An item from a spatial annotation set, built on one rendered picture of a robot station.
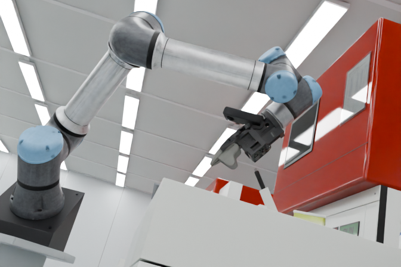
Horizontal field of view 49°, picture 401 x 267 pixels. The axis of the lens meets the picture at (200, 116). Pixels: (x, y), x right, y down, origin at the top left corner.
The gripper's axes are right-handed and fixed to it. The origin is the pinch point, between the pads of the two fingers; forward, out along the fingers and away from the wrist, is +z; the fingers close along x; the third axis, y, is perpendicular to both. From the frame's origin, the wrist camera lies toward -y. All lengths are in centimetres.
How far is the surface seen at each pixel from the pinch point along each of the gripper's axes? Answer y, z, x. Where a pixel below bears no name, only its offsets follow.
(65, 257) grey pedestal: -5.3, 47.7, -0.3
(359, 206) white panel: 31, -26, 29
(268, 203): 18.5, -4.0, 1.4
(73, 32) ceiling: -254, 19, 187
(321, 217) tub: 30.7, -10.6, -7.5
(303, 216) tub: 27.8, -7.8, -7.4
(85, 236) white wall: -313, 277, 700
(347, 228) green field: 33, -19, 33
